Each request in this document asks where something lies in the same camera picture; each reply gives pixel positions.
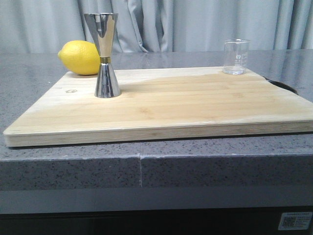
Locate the steel double jigger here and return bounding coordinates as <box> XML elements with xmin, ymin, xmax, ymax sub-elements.
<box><xmin>84</xmin><ymin>13</ymin><xmax>121</xmax><ymax>98</ymax></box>

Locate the yellow lemon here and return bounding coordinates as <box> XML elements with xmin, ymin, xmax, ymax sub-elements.
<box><xmin>58</xmin><ymin>40</ymin><xmax>100</xmax><ymax>75</ymax></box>

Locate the wooden cutting board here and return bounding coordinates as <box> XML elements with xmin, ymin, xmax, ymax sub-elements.
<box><xmin>3</xmin><ymin>67</ymin><xmax>313</xmax><ymax>147</ymax></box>

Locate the small glass measuring beaker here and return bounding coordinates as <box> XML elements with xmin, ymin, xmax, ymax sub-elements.
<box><xmin>223</xmin><ymin>39</ymin><xmax>250</xmax><ymax>75</ymax></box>

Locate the black board handle strap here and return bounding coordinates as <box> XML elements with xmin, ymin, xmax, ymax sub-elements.
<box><xmin>266</xmin><ymin>77</ymin><xmax>299</xmax><ymax>95</ymax></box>

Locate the white QR code label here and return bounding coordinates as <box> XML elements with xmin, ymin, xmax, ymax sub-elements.
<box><xmin>278</xmin><ymin>211</ymin><xmax>313</xmax><ymax>231</ymax></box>

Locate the grey curtain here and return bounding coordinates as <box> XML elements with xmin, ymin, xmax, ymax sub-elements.
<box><xmin>0</xmin><ymin>0</ymin><xmax>313</xmax><ymax>53</ymax></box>

